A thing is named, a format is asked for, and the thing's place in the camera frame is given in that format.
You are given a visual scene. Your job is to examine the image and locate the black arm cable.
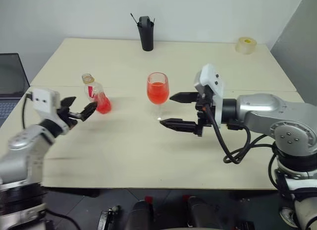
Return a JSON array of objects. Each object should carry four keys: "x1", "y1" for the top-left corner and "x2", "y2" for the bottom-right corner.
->
[
  {"x1": 43, "y1": 209, "x2": 84, "y2": 230},
  {"x1": 268, "y1": 152, "x2": 282, "y2": 198}
]

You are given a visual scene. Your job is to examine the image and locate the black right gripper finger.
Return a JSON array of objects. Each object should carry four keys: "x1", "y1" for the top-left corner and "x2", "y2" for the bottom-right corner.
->
[
  {"x1": 159, "y1": 117, "x2": 199, "y2": 134},
  {"x1": 169, "y1": 91, "x2": 199, "y2": 104}
]

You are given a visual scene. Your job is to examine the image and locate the clear bottle with red drink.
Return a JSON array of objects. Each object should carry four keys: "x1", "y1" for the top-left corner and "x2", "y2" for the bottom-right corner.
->
[{"x1": 81, "y1": 72, "x2": 113, "y2": 115}]

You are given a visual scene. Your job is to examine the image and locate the black right upper arm cable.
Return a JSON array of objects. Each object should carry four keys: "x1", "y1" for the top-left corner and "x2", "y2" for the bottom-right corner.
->
[{"x1": 268, "y1": 152, "x2": 282, "y2": 198}]

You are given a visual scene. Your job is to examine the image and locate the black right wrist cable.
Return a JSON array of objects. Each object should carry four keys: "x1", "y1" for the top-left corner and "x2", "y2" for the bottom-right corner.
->
[{"x1": 204, "y1": 105, "x2": 276, "y2": 165}]

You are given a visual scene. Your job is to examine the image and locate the tall black holder cup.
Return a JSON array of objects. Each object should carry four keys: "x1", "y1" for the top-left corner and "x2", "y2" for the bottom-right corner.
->
[{"x1": 137, "y1": 16, "x2": 156, "y2": 52}]

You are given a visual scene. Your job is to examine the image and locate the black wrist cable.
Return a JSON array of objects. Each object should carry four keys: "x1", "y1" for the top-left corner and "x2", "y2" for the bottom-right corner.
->
[
  {"x1": 22, "y1": 92, "x2": 34, "y2": 130},
  {"x1": 204, "y1": 105, "x2": 276, "y2": 165}
]

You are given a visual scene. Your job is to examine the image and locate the clear tape roll yellow core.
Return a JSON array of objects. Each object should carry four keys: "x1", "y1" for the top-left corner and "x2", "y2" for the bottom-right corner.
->
[{"x1": 235, "y1": 36, "x2": 258, "y2": 56}]

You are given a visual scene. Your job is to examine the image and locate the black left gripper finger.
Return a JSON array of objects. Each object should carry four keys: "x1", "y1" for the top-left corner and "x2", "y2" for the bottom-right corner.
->
[
  {"x1": 78, "y1": 102, "x2": 99, "y2": 122},
  {"x1": 60, "y1": 97, "x2": 77, "y2": 109}
]

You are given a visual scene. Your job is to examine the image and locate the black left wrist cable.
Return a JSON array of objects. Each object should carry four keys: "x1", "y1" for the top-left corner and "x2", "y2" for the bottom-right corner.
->
[{"x1": 22, "y1": 92, "x2": 34, "y2": 130}]

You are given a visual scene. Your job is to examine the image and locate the wine glass with red drink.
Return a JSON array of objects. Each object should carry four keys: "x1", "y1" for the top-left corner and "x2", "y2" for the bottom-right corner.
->
[{"x1": 146, "y1": 71, "x2": 170, "y2": 120}]

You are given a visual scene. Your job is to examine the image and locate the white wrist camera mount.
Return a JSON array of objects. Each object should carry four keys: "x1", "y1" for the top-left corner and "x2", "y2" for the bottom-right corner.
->
[
  {"x1": 193, "y1": 63, "x2": 226, "y2": 124},
  {"x1": 32, "y1": 88, "x2": 61, "y2": 121}
]

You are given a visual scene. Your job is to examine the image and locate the dark grey laptop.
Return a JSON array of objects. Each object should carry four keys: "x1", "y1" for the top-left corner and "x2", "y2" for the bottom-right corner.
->
[{"x1": 0, "y1": 53, "x2": 31, "y2": 128}]

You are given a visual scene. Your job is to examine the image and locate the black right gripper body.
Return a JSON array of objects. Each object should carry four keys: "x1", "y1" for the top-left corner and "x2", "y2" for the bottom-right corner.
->
[{"x1": 194, "y1": 85, "x2": 219, "y2": 138}]

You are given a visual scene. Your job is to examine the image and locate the black left upper arm cable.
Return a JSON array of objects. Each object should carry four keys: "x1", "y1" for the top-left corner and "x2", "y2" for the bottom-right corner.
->
[{"x1": 43, "y1": 209, "x2": 84, "y2": 230}]

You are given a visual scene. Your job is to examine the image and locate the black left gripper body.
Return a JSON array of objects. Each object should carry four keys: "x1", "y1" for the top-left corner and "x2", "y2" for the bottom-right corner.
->
[{"x1": 55, "y1": 107, "x2": 85, "y2": 128}]

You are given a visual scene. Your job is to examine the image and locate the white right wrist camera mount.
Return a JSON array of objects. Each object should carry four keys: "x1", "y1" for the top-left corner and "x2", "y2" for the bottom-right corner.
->
[{"x1": 193, "y1": 63, "x2": 226, "y2": 124}]

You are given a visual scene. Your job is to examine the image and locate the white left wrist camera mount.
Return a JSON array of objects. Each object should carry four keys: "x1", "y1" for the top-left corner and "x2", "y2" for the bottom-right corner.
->
[{"x1": 32, "y1": 88, "x2": 61, "y2": 121}]

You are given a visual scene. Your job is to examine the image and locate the dark rounded shape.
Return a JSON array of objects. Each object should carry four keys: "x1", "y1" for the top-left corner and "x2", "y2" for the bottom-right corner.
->
[
  {"x1": 183, "y1": 195, "x2": 224, "y2": 230},
  {"x1": 124, "y1": 196, "x2": 155, "y2": 230}
]

